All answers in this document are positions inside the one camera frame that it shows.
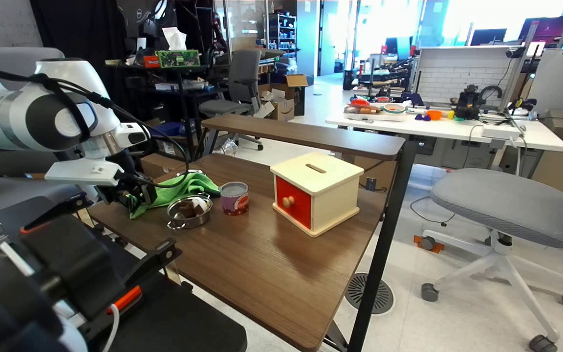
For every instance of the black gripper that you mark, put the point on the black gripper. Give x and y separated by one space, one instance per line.
133 188

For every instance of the green cloth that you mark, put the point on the green cloth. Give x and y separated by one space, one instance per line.
174 188

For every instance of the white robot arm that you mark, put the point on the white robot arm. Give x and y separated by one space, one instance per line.
79 87

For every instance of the shiny metal bowl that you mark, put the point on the shiny metal bowl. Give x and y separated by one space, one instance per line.
188 212

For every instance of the black metal shelf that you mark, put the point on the black metal shelf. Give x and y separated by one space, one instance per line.
145 89

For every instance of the red and silver tin can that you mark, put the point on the red and silver tin can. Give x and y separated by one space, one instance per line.
233 198

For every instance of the green tissue box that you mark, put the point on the green tissue box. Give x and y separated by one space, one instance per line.
176 59

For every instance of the black equipment foreground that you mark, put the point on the black equipment foreground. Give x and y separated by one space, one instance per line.
69 290

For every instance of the grey chair in background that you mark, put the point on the grey chair in background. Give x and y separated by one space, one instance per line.
243 96

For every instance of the grey office chair left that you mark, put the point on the grey office chair left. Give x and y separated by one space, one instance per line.
14 188

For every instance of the grey office chair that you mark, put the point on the grey office chair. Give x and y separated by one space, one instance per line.
507 206
14 188

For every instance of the cardboard box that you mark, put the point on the cardboard box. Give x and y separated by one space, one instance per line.
286 96

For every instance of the wooden box with red drawer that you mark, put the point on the wooden box with red drawer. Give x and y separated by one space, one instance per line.
315 192

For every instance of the black device on white desk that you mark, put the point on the black device on white desk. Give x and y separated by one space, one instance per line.
468 102

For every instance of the white desk with clutter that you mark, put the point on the white desk with clutter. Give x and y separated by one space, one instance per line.
509 139

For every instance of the white pegboard panel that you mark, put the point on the white pegboard panel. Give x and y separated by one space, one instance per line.
442 73

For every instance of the grey office chair right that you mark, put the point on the grey office chair right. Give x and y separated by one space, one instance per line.
507 206

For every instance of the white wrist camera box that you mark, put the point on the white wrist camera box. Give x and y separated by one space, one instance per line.
84 171

